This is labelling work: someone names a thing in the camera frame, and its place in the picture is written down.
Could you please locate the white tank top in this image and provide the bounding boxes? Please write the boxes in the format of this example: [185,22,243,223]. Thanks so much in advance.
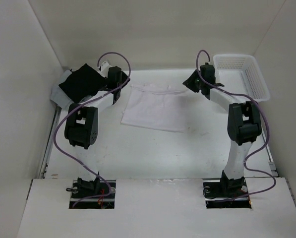
[120,84,187,132]

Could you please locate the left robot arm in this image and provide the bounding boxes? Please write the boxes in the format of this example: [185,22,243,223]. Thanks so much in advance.
[64,65,128,199]

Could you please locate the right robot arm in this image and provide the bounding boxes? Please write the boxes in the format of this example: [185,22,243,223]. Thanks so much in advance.
[182,63,262,199]

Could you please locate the folded black tank top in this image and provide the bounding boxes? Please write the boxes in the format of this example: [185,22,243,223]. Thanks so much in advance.
[59,64,106,103]

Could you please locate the folded grey tank top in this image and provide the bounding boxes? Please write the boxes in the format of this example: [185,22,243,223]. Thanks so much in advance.
[50,70,89,109]

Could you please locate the white plastic basket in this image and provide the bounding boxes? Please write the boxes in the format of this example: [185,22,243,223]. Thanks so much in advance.
[213,54,270,102]

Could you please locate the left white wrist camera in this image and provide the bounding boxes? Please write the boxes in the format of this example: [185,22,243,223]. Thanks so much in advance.
[99,61,112,78]

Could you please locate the left metal table rail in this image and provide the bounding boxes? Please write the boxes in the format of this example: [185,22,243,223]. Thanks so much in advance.
[36,106,61,179]

